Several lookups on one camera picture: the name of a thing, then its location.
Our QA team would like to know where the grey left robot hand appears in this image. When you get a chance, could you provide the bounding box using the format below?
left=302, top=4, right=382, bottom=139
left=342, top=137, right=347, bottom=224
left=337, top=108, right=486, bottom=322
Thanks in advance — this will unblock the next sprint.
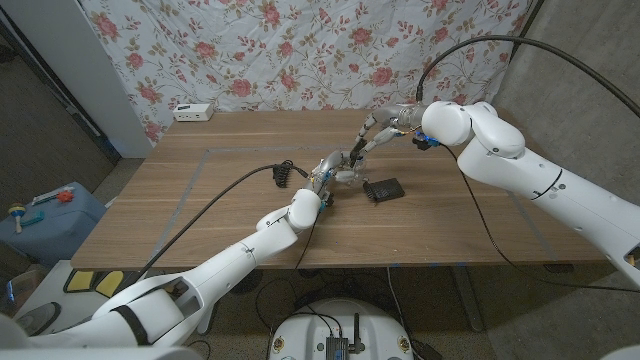
left=302, top=148, right=369, bottom=194

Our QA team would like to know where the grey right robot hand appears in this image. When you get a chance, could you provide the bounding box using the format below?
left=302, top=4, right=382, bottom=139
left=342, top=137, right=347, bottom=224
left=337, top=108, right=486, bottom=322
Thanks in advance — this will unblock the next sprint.
left=351, top=103, right=429, bottom=162

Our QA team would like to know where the clear dispenser bottle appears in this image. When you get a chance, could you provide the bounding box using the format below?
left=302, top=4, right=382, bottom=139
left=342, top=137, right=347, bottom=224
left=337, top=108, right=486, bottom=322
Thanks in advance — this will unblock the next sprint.
left=334, top=155, right=369, bottom=189

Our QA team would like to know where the black card holder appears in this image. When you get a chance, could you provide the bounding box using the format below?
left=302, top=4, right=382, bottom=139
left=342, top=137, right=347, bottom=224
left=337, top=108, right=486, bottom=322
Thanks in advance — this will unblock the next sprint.
left=362, top=177, right=406, bottom=204

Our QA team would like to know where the black hair claw clip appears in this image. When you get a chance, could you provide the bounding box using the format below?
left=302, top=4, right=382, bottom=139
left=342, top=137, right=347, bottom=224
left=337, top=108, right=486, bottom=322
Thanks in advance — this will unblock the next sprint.
left=271, top=159, right=296, bottom=189

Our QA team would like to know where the floral backdrop cloth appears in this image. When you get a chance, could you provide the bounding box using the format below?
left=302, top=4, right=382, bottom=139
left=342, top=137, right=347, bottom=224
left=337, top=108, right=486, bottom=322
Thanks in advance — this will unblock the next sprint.
left=79, top=0, right=534, bottom=144

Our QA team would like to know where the white power strip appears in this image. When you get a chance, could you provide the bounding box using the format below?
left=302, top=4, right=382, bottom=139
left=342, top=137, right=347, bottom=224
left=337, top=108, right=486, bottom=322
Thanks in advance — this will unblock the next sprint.
left=172, top=102, right=215, bottom=123

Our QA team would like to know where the black backdrop stand pole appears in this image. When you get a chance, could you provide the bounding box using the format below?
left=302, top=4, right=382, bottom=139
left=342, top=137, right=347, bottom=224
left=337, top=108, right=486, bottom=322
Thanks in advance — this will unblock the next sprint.
left=508, top=0, right=546, bottom=64

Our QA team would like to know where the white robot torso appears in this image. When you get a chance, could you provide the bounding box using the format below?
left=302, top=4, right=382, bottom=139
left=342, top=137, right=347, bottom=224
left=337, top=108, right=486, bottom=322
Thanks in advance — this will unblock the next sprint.
left=269, top=298, right=415, bottom=360

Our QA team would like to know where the grey module with antenna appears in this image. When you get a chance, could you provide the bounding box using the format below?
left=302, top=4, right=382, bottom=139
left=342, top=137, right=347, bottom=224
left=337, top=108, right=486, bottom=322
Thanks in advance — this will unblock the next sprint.
left=326, top=313, right=366, bottom=360

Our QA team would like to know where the dark table leg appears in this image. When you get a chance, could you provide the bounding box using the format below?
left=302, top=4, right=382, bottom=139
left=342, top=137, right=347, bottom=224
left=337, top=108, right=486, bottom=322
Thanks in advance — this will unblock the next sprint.
left=449, top=264, right=485, bottom=334

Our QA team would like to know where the white table leg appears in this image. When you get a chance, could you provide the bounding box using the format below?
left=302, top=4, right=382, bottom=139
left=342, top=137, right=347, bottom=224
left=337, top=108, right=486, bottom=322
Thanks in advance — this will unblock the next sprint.
left=196, top=302, right=220, bottom=335

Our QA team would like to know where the yellow black floor mat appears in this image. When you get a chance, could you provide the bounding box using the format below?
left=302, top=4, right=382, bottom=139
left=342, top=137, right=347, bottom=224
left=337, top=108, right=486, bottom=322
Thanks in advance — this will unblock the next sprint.
left=62, top=268, right=139, bottom=299

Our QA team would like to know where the white pillar panel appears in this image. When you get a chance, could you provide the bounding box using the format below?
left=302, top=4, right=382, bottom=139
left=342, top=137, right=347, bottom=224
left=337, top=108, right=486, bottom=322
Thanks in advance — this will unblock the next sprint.
left=0, top=0, right=154, bottom=160

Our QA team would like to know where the blue storage box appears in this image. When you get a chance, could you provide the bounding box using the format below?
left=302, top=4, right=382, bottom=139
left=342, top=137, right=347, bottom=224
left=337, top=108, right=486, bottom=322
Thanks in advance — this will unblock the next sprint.
left=0, top=181, right=107, bottom=266

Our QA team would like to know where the wooden maraca toy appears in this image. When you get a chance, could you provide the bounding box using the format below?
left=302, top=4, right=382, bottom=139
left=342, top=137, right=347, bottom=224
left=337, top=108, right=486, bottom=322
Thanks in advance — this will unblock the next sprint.
left=7, top=202, right=27, bottom=235

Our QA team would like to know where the grey shoe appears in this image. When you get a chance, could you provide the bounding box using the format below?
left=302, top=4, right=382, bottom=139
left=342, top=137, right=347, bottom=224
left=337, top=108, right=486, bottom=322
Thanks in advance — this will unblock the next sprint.
left=12, top=301, right=62, bottom=339

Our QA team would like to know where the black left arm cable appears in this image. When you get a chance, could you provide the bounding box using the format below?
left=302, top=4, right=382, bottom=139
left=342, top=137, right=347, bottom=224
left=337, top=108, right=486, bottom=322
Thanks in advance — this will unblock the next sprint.
left=132, top=163, right=310, bottom=284

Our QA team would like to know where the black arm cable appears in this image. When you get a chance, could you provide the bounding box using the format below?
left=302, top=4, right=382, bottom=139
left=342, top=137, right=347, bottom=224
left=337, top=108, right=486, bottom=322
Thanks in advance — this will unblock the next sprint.
left=132, top=163, right=310, bottom=284
left=415, top=34, right=640, bottom=120

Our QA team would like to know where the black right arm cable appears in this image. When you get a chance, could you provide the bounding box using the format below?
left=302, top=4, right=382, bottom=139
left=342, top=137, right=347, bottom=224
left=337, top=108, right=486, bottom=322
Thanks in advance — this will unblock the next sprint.
left=415, top=34, right=640, bottom=120

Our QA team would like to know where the black floor cable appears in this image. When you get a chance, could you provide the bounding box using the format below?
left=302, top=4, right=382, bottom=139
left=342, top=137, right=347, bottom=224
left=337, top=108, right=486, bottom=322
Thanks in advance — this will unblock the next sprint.
left=253, top=277, right=304, bottom=335
left=386, top=267, right=419, bottom=349

